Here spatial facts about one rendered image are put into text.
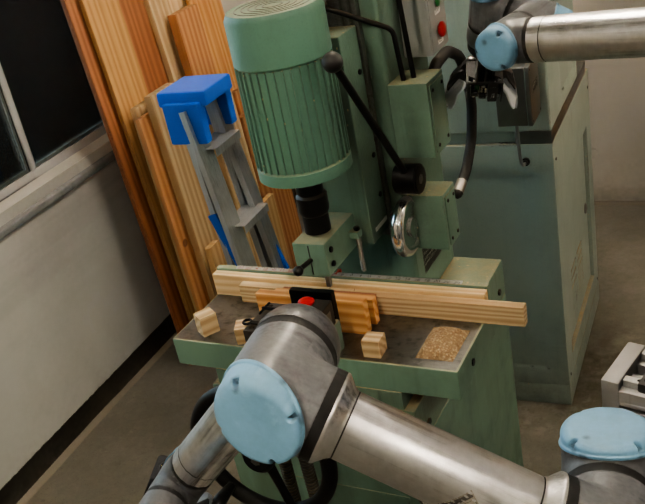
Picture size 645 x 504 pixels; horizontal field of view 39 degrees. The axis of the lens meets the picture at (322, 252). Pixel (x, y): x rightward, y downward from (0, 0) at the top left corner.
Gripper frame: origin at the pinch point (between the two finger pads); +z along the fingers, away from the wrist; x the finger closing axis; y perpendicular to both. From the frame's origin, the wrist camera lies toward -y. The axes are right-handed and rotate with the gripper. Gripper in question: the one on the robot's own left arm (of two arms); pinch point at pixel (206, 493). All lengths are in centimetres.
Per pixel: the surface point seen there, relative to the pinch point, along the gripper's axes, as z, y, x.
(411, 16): 26, -90, 24
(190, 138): 71, -74, -59
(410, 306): 25, -35, 27
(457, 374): 13.1, -24.7, 41.0
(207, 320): 13.7, -29.4, -11.2
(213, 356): 14.4, -22.4, -9.8
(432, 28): 28, -88, 27
